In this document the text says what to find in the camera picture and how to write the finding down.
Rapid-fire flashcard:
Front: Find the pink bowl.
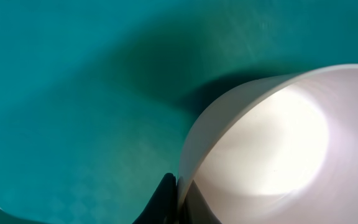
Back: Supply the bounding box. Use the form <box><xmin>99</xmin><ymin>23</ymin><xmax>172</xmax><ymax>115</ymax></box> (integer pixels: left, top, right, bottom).
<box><xmin>178</xmin><ymin>64</ymin><xmax>358</xmax><ymax>223</ymax></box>

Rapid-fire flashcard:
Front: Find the teal serving tray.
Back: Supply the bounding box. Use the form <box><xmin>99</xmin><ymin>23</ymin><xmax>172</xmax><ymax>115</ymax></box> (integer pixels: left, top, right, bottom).
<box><xmin>0</xmin><ymin>0</ymin><xmax>358</xmax><ymax>223</ymax></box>

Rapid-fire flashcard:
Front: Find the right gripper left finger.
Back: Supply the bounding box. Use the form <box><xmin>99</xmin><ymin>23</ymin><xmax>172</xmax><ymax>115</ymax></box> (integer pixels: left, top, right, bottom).
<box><xmin>133</xmin><ymin>173</ymin><xmax>177</xmax><ymax>224</ymax></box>

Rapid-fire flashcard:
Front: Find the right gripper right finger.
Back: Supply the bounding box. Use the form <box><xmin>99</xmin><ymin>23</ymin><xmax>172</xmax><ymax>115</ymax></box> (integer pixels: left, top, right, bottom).
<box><xmin>180</xmin><ymin>181</ymin><xmax>221</xmax><ymax>224</ymax></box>

